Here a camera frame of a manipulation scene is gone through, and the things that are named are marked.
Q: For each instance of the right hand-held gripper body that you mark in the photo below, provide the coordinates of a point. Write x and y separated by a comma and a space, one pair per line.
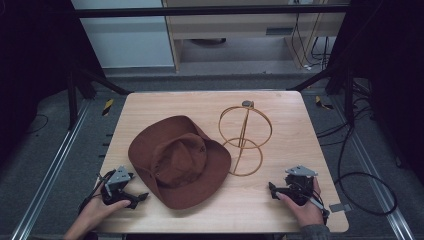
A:
300, 186

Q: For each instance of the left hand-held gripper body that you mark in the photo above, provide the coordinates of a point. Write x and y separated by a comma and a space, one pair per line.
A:
116, 186

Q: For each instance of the brown brimmed hat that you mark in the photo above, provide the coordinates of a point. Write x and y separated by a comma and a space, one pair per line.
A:
179, 161

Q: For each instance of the person's right hand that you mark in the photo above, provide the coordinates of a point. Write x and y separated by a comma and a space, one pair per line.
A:
305, 208

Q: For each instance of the person's left hand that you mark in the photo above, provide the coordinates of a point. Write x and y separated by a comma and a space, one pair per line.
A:
95, 212

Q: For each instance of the grey tape piece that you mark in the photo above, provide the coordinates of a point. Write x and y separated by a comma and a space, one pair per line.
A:
340, 207

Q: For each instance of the wooden desk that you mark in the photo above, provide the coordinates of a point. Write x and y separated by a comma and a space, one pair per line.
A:
186, 215

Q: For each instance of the yellow black striped tape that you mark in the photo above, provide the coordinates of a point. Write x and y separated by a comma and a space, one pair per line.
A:
322, 103
107, 107

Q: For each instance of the white cabinet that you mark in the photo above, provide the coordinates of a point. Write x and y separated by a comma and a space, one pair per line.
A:
123, 33

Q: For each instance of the aluminium floor rail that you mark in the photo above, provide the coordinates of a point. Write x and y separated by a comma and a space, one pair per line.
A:
376, 170
50, 170

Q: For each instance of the black metal frame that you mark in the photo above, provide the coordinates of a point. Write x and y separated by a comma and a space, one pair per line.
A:
206, 11

